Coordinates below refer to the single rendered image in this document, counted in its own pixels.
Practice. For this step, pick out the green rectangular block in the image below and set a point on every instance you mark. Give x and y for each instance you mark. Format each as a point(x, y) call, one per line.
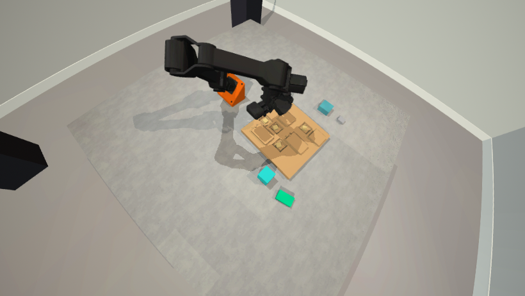
point(285, 198)

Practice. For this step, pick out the cyan cube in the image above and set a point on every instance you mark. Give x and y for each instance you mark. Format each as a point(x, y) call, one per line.
point(266, 175)

